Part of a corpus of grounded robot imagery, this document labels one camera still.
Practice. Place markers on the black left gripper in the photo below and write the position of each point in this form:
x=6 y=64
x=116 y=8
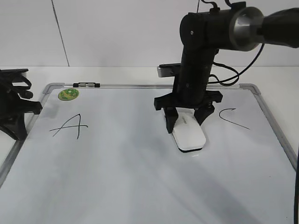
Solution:
x=15 y=101

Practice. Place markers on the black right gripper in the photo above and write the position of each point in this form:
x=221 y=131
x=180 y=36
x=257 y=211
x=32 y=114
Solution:
x=189 y=88

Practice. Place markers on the white whiteboard eraser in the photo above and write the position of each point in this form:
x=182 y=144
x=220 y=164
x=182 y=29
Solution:
x=187 y=133

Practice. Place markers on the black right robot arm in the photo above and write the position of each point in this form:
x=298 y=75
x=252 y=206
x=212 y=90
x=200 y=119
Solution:
x=239 y=28

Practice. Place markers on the green round magnet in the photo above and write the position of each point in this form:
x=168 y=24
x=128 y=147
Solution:
x=68 y=94

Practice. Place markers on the black whiteboard hanger clip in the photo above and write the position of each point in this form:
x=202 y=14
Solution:
x=86 y=85

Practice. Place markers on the white framed whiteboard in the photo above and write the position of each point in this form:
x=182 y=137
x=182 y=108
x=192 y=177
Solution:
x=107 y=158

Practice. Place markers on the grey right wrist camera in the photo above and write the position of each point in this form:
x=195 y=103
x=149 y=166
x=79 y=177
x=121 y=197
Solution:
x=168 y=70

